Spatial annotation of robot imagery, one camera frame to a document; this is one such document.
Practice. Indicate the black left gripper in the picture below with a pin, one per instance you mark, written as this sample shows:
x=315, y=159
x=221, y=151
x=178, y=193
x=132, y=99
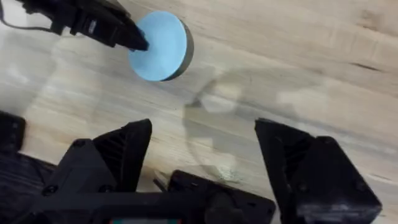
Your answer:
x=93, y=18

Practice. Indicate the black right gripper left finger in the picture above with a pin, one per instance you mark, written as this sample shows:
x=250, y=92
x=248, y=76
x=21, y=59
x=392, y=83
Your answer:
x=124, y=155

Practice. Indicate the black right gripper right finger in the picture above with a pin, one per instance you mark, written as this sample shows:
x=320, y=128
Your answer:
x=314, y=180

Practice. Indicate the light blue round plate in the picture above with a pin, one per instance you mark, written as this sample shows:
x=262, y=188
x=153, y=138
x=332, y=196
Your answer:
x=163, y=53

